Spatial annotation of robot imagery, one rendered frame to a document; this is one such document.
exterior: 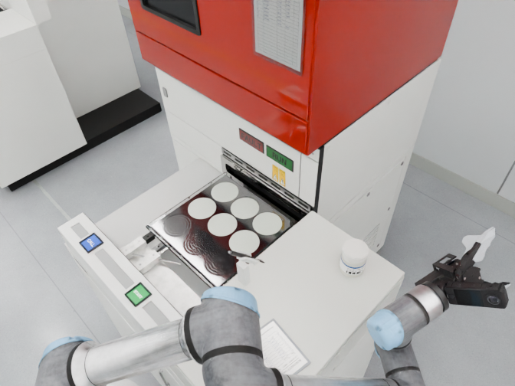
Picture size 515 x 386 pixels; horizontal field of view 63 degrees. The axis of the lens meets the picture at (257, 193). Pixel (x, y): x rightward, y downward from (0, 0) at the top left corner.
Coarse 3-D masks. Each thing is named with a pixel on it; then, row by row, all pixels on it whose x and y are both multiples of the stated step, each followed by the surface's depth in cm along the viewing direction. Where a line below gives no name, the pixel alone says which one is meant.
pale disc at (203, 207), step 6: (198, 198) 150; (204, 198) 150; (192, 204) 148; (198, 204) 148; (204, 204) 148; (210, 204) 148; (192, 210) 147; (198, 210) 147; (204, 210) 147; (210, 210) 146; (192, 216) 145; (198, 216) 145; (204, 216) 145
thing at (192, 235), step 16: (224, 176) 158; (208, 192) 152; (240, 192) 152; (176, 208) 147; (224, 208) 147; (272, 208) 146; (160, 224) 143; (176, 224) 142; (192, 224) 142; (240, 224) 141; (288, 224) 141; (176, 240) 138; (192, 240) 138; (208, 240) 137; (224, 240) 137; (272, 240) 136; (192, 256) 133; (208, 256) 133; (224, 256) 133; (208, 272) 129; (224, 272) 129
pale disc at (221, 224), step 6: (216, 216) 144; (222, 216) 144; (228, 216) 144; (210, 222) 143; (216, 222) 142; (222, 222) 142; (228, 222) 142; (234, 222) 142; (210, 228) 141; (216, 228) 141; (222, 228) 141; (228, 228) 140; (234, 228) 140; (216, 234) 139; (222, 234) 139
